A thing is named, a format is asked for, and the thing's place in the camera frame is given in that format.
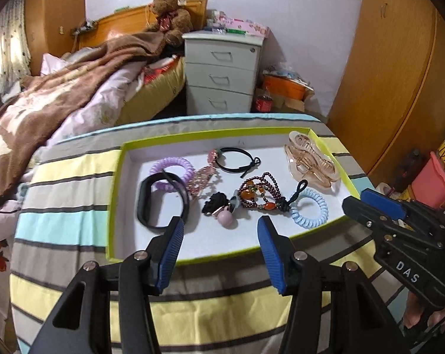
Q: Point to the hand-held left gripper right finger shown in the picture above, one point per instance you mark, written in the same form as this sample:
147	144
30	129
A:
272	254

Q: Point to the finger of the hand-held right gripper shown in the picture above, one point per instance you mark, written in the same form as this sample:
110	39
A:
359	210
383	202

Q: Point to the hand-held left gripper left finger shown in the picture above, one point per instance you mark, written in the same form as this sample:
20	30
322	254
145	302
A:
172	250

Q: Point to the green cardboard tray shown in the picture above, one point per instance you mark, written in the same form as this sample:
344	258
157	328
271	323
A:
207	243

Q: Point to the black wide headband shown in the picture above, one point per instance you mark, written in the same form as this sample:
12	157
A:
143	206

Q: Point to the person's right hand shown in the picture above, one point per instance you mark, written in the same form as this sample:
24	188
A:
416	313

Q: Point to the pink plastic bucket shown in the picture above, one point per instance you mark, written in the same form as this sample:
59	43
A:
432	184

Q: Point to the clear hair claw clip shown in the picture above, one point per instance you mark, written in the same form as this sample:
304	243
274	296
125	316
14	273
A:
311	169

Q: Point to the large wooden wardrobe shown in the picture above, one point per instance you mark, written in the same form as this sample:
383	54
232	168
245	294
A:
384	81

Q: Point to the red drink can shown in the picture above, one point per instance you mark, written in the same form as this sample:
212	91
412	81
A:
263	103

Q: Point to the orange basin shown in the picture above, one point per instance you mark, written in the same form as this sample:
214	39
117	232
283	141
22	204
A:
281	86

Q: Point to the grey nightstand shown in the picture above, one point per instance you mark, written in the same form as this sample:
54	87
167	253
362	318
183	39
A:
222	77

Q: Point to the brown blanket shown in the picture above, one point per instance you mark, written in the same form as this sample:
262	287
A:
60	84

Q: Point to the pink floral box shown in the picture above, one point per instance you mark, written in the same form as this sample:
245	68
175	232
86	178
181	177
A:
252	27

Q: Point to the green marker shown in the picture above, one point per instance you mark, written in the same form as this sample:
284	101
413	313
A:
237	31

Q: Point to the wooden headboard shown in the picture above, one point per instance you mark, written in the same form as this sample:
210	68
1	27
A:
126	22

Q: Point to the clear glass container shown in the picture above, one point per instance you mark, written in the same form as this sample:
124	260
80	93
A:
217	20

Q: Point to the brown teddy bear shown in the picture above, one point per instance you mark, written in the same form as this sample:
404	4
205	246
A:
170	7

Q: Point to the spotted curtain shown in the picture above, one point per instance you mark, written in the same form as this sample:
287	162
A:
12	44

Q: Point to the wooden cabinet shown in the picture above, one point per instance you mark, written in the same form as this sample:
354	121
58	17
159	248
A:
56	7

